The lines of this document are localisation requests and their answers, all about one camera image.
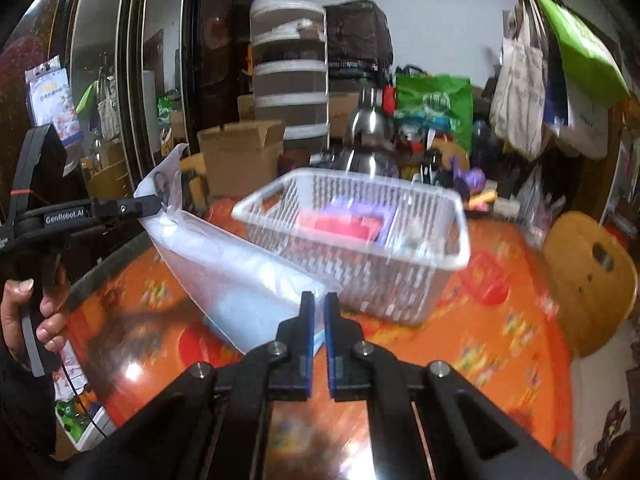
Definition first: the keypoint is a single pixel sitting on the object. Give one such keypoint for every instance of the purple box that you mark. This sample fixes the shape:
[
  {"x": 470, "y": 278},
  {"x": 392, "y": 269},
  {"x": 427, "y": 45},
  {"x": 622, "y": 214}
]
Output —
[{"x": 346, "y": 205}]

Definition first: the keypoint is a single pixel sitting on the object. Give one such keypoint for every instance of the green hanging bag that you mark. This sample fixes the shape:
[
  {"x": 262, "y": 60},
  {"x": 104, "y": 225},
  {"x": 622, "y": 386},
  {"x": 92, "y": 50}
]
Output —
[{"x": 586, "y": 60}]

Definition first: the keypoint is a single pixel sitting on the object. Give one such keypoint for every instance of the light blue tissue pack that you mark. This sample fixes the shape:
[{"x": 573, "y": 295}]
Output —
[{"x": 244, "y": 291}]

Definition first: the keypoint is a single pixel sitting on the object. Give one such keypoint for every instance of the green shopping bag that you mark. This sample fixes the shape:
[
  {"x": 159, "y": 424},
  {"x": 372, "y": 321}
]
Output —
[{"x": 440, "y": 102}]

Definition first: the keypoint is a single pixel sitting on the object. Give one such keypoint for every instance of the right wooden chair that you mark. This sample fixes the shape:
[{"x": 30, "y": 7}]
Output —
[{"x": 592, "y": 278}]

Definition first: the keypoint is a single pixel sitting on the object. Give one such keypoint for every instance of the white perforated plastic basket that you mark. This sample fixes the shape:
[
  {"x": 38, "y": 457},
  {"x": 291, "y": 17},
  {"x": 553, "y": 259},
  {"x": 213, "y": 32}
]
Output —
[{"x": 390, "y": 245}]

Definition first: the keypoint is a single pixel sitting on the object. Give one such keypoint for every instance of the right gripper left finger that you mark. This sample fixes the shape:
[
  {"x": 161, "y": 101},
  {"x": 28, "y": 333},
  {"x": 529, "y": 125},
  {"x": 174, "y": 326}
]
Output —
[{"x": 294, "y": 368}]

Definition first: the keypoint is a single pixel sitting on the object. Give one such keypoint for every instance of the steel gourd-shaped kettle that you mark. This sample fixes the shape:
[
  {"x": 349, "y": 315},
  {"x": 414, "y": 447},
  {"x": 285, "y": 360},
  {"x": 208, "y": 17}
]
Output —
[{"x": 368, "y": 140}]

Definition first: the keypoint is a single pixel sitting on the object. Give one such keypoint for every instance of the cardboard box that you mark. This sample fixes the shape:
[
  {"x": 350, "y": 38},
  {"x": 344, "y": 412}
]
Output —
[{"x": 241, "y": 158}]

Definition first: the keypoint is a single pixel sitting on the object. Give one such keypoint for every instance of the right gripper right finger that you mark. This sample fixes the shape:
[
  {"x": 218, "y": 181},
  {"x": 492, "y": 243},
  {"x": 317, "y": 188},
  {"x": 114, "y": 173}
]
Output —
[{"x": 345, "y": 371}]

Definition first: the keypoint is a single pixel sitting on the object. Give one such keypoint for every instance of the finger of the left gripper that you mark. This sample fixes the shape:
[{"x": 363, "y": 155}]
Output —
[{"x": 139, "y": 207}]

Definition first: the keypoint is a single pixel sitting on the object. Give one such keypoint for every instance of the pink wet wipes pack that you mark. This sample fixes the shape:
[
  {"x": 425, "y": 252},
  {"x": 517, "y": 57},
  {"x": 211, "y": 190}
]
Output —
[{"x": 342, "y": 225}]

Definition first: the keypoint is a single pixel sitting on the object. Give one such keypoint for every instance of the beige canvas tote bag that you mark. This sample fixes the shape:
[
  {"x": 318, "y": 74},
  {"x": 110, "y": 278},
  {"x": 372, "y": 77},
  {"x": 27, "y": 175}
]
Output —
[{"x": 517, "y": 109}]

